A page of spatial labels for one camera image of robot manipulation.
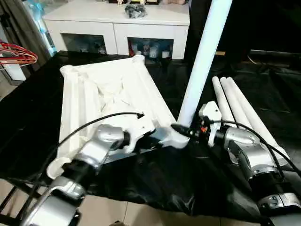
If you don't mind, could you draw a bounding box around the white plastic table top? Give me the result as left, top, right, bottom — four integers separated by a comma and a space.
46, 54, 190, 180

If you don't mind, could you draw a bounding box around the white plastic table leg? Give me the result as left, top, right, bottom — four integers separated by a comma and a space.
219, 77, 264, 137
227, 77, 290, 161
211, 76, 235, 129
177, 0, 234, 131

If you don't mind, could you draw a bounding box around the black plastic mat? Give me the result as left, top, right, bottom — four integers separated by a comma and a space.
0, 49, 301, 223

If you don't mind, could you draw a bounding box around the black metal bar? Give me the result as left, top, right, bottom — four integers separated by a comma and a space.
248, 48, 301, 63

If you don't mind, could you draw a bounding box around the white cabinet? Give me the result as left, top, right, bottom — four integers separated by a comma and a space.
42, 0, 191, 60

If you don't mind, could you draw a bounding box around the grey crumpled bundle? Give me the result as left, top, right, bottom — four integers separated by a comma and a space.
124, 4, 148, 20

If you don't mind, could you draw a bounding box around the black metal stand frame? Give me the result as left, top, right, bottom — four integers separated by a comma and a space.
0, 181, 36, 226

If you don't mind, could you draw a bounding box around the red wire hanger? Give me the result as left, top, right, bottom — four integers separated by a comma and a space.
0, 40, 39, 66

